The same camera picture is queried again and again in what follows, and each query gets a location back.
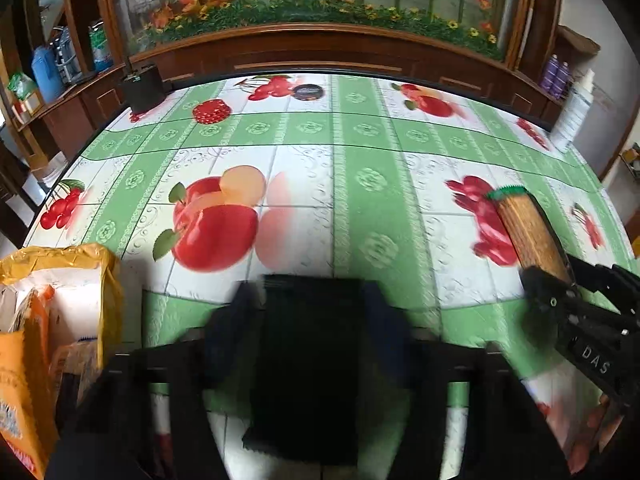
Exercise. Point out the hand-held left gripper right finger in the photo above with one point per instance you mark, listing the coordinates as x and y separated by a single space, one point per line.
390 325

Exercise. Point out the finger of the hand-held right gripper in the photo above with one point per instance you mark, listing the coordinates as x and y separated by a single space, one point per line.
600 277
545 290

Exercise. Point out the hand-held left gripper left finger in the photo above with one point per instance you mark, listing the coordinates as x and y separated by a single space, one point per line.
230 330

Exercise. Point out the green trim cracker packet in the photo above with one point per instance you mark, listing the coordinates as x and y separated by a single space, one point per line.
530 235

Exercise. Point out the dark green snack packet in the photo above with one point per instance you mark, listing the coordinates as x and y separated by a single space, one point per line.
305 360

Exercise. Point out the white spray bottle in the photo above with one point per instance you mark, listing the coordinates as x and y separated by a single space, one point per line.
574 110

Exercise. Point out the fruit print tablecloth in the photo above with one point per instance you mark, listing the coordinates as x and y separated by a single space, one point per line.
320 170

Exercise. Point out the purple bottle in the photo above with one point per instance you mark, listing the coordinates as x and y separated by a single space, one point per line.
562 80
550 72

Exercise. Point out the white bucket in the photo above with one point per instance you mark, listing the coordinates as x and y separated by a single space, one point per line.
49 172

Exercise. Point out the small black box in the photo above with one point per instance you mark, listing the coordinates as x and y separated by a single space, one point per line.
142 87

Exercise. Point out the wooden cabinet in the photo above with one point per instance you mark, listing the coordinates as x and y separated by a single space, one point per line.
320 52

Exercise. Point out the small red and white box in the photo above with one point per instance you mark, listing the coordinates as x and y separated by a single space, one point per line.
29 107

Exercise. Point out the green and white bag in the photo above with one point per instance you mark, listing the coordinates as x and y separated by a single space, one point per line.
101 47

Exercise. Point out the blue plastic bottle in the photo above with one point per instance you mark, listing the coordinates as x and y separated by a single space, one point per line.
47 75

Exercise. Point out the small green bag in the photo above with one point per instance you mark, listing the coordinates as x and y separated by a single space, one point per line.
22 86

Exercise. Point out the wall shelf with clutter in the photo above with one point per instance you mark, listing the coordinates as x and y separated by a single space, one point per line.
632 160

